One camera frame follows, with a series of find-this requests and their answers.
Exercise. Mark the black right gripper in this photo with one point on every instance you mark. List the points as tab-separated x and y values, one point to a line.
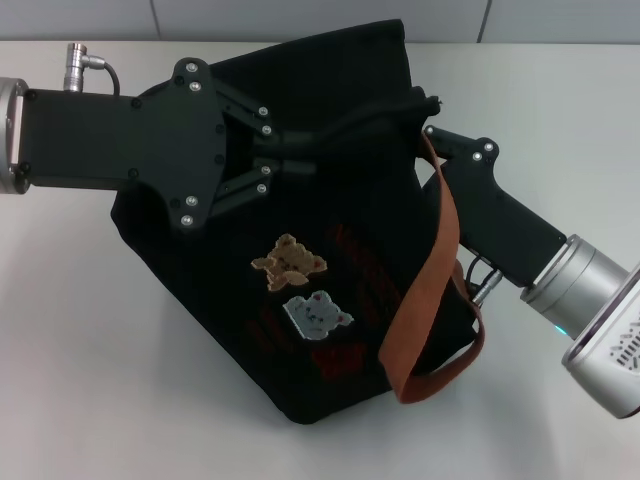
495	210

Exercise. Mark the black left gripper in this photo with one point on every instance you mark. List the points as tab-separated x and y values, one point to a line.
135	140

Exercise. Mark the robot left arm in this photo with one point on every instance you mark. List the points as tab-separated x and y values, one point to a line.
11	135

